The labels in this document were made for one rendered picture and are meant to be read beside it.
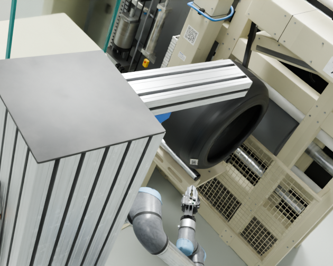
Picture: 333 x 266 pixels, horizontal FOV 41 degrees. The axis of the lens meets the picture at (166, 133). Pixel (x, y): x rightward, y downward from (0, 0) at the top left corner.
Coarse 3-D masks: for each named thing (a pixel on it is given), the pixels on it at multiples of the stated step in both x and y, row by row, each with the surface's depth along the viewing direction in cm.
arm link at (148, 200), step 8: (144, 192) 179; (152, 192) 180; (136, 200) 178; (144, 200) 176; (152, 200) 177; (160, 200) 180; (136, 208) 175; (144, 208) 173; (152, 208) 174; (160, 208) 177; (128, 216) 177; (160, 216) 174
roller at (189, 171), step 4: (160, 144) 249; (164, 144) 247; (164, 148) 248; (168, 148) 246; (168, 152) 246; (172, 152) 245; (172, 156) 245; (176, 156) 244; (176, 160) 244; (180, 160) 242; (180, 164) 242; (184, 164) 241; (184, 168) 241; (188, 168) 240; (192, 168) 240; (188, 172) 240; (192, 172) 239; (196, 172) 239; (192, 176) 238; (196, 176) 237; (200, 176) 240; (196, 180) 240
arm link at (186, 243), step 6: (180, 228) 199; (186, 228) 198; (192, 228) 199; (180, 234) 197; (186, 234) 196; (192, 234) 197; (180, 240) 195; (186, 240) 194; (192, 240) 196; (180, 246) 192; (186, 246) 192; (192, 246) 194; (186, 252) 194
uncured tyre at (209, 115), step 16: (240, 64) 228; (256, 80) 220; (256, 96) 215; (176, 112) 216; (192, 112) 211; (208, 112) 207; (224, 112) 207; (240, 112) 212; (256, 112) 250; (176, 128) 218; (192, 128) 211; (208, 128) 208; (224, 128) 212; (240, 128) 258; (176, 144) 223; (192, 144) 214; (208, 144) 214; (224, 144) 258; (240, 144) 249; (208, 160) 236
